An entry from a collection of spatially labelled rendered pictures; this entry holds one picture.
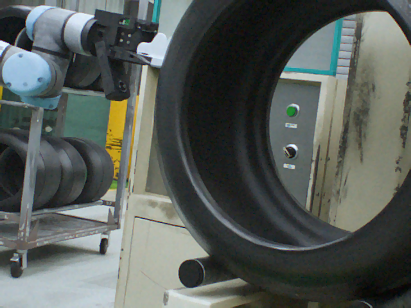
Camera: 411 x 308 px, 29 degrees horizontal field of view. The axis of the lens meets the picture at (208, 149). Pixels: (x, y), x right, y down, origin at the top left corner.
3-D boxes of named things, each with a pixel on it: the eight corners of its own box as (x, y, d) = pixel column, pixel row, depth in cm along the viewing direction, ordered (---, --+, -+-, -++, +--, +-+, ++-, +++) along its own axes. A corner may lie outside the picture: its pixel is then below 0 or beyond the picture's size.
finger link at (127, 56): (147, 56, 137) (108, 46, 141) (144, 65, 137) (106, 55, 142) (163, 59, 141) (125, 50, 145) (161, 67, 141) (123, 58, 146)
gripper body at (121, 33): (137, 17, 139) (87, 6, 145) (127, 65, 140) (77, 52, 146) (163, 24, 145) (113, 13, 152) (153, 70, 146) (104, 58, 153)
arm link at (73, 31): (60, 49, 149) (89, 54, 155) (78, 54, 146) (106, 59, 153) (68, 9, 148) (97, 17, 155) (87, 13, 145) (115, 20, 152)
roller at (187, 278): (298, 240, 152) (303, 264, 151) (278, 244, 154) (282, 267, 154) (198, 257, 122) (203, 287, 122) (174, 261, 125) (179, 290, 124)
